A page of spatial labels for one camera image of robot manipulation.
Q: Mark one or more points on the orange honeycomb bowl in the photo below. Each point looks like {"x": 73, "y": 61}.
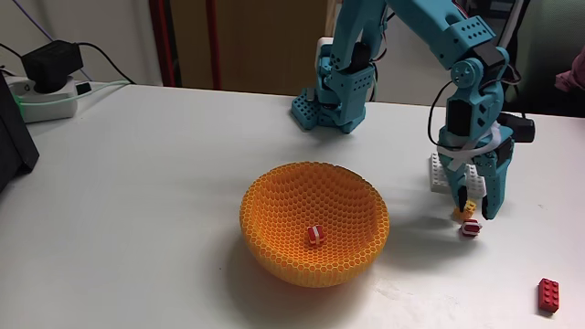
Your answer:
{"x": 274, "y": 205}

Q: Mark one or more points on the black oval camera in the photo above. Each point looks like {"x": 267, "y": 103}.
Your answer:
{"x": 521, "y": 129}

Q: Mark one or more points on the black computer case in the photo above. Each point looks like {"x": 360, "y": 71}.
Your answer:
{"x": 13, "y": 137}

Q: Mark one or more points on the red white striped cube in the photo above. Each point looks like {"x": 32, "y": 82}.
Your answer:
{"x": 471, "y": 227}
{"x": 315, "y": 236}

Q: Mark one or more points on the white power strip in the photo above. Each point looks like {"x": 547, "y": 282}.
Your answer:
{"x": 45, "y": 107}

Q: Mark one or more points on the white studded frame plate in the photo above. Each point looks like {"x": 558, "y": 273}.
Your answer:
{"x": 438, "y": 176}

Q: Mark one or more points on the black power adapter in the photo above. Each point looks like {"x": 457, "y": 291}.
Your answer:
{"x": 52, "y": 66}

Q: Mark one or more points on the red studded brick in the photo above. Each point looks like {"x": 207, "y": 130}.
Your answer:
{"x": 548, "y": 294}

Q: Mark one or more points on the small yellow brick cube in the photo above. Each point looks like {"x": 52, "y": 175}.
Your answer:
{"x": 467, "y": 211}

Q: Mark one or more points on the white wheeled stand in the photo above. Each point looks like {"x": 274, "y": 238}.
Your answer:
{"x": 514, "y": 18}

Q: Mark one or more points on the wooden cabinet with red trim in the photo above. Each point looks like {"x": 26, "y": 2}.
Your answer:
{"x": 265, "y": 41}

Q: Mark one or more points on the green office chair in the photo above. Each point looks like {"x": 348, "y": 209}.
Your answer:
{"x": 548, "y": 36}

